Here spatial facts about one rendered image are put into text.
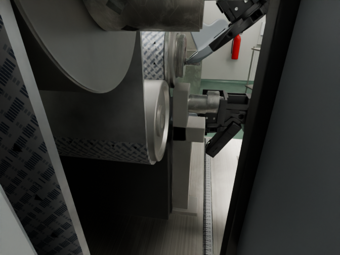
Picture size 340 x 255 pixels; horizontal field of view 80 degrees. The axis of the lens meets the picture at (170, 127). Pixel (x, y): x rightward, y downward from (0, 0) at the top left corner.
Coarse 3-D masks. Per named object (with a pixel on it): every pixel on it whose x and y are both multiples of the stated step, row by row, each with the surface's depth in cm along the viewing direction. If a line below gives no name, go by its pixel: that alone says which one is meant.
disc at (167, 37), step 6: (168, 36) 30; (168, 42) 30; (168, 48) 31; (168, 54) 31; (168, 60) 32; (168, 66) 32; (168, 72) 32; (168, 78) 33; (168, 84) 33; (168, 90) 35
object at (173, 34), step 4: (172, 32) 32; (176, 32) 33; (180, 32) 39; (172, 36) 32; (176, 36) 34; (172, 40) 31; (164, 44) 32; (172, 44) 31; (172, 48) 31; (172, 52) 32; (172, 56) 32; (172, 60) 32; (172, 64) 32; (172, 68) 33; (172, 72) 33; (164, 76) 34; (172, 76) 34; (172, 80) 35; (176, 80) 38; (172, 84) 36
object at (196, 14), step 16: (96, 0) 10; (112, 0) 10; (128, 0) 10; (144, 0) 10; (160, 0) 9; (176, 0) 9; (192, 0) 9; (96, 16) 11; (112, 16) 11; (128, 16) 10; (144, 16) 10; (160, 16) 10; (176, 16) 10; (192, 16) 10
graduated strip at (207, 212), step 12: (204, 144) 75; (204, 156) 68; (204, 168) 63; (204, 180) 58; (204, 192) 54; (204, 204) 51; (204, 216) 48; (204, 228) 45; (204, 240) 42; (204, 252) 40
